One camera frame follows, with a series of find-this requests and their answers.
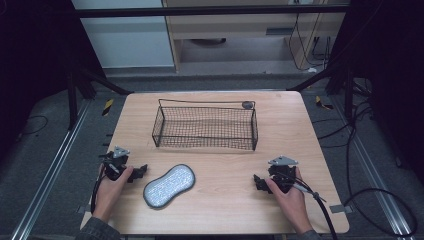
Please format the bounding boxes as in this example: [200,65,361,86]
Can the right hand-held gripper cable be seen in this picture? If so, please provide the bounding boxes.
[282,172,339,240]

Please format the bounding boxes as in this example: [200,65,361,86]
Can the left hand-held gripper cable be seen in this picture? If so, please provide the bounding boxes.
[90,166,108,215]

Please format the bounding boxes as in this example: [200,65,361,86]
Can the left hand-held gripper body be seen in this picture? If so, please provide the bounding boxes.
[99,145,131,183]

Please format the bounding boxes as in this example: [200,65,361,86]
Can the black floor cable bundle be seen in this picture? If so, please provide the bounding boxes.
[310,79,420,238]

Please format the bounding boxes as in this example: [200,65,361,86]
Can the person's right hand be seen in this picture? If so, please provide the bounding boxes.
[265,166,315,235]

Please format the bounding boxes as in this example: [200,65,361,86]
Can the black curtain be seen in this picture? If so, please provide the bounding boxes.
[0,0,105,161]
[328,0,424,183]

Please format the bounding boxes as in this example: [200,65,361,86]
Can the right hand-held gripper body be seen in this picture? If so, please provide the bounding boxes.
[267,155,300,195]

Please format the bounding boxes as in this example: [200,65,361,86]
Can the person's left hand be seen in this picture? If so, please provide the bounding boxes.
[92,165,135,223]

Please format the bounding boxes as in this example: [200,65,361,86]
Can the black cables under desk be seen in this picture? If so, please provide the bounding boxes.
[287,12,333,73]

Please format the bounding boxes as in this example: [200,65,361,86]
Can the thin black floor cable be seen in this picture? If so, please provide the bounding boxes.
[18,114,50,137]

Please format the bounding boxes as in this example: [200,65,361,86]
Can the black metal stand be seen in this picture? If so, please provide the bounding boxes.
[287,61,356,123]
[65,64,134,132]

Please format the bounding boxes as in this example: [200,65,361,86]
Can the black horizontal frame bar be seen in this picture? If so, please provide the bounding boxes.
[74,4,352,19]

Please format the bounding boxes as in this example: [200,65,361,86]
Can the grey scrubbing pad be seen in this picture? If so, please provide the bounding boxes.
[142,163,197,210]

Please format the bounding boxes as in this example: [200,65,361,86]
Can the aluminium floor rail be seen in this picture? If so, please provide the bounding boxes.
[332,98,415,240]
[9,99,92,240]

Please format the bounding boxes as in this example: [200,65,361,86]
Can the hand-held gripper cable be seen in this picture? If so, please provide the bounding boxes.
[282,172,339,240]
[90,166,108,215]

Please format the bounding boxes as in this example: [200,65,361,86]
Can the yellow black tape strip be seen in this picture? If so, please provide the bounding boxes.
[101,98,115,117]
[314,95,335,111]

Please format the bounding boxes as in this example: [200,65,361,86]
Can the black wire mesh basket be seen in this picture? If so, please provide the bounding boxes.
[151,98,260,152]

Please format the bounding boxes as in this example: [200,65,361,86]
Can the white cabinet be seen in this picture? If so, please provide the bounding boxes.
[70,0,177,70]

